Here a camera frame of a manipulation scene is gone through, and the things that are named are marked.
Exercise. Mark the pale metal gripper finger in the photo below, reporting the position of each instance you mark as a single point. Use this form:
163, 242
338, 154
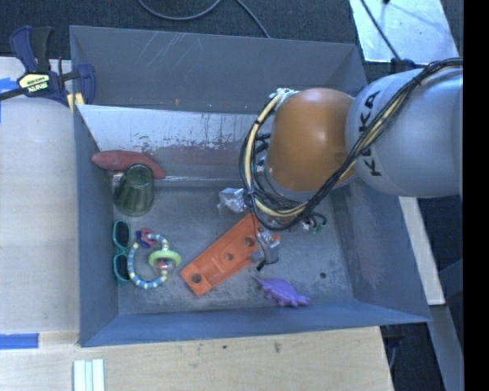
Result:
230, 200
268, 247

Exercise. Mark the purple toy dinosaur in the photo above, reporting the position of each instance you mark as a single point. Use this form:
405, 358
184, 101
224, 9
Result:
283, 289

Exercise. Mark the orange flat block with holes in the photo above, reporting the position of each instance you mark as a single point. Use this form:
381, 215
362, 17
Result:
220, 259

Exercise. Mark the dark green plastic cup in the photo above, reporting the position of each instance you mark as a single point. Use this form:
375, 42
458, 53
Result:
134, 191

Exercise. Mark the green sunglasses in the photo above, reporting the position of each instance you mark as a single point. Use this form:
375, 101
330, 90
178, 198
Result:
121, 234

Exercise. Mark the grey metal bin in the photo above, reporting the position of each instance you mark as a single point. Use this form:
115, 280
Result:
212, 76

